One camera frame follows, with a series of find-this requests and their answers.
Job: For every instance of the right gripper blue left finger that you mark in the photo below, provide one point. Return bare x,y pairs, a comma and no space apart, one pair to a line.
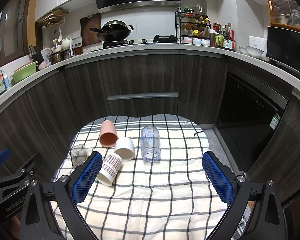
71,190

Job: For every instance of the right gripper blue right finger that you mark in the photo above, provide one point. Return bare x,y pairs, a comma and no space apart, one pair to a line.
232,190

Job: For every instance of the brown houndstooth paper cup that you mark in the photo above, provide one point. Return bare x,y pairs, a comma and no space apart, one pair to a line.
110,167

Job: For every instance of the pink plastic cup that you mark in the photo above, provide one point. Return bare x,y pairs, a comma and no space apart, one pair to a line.
108,135

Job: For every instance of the white plastic cup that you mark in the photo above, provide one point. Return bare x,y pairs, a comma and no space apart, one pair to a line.
124,147

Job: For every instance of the clear blue-print plastic cup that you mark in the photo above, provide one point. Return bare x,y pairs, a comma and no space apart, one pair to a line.
150,144

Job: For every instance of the square clear glass jar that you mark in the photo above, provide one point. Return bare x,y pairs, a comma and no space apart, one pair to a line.
79,155

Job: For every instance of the black white checked cloth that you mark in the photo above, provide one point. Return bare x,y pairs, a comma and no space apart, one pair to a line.
168,199

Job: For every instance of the built-in black dishwasher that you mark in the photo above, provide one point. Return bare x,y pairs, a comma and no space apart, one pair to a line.
248,117

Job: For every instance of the green plastic basin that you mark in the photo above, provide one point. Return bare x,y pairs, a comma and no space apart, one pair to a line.
24,72

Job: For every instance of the white teapot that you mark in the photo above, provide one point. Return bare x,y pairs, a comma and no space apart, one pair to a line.
66,43

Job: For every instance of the white rice cooker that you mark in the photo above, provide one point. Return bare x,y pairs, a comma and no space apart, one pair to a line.
259,43

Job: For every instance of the black microwave oven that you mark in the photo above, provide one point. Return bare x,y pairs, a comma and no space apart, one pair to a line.
283,47

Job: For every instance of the wooden cutting board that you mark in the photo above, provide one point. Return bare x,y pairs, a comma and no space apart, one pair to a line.
89,37

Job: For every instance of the black gas stove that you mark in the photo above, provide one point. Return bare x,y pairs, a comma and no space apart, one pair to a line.
155,39

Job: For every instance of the black spice rack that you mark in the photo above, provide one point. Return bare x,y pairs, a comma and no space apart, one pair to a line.
192,28

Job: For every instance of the black wok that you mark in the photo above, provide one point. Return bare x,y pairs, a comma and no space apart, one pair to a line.
113,31

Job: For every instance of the grey drawer handle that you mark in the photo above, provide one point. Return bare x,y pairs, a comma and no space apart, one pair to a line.
142,96

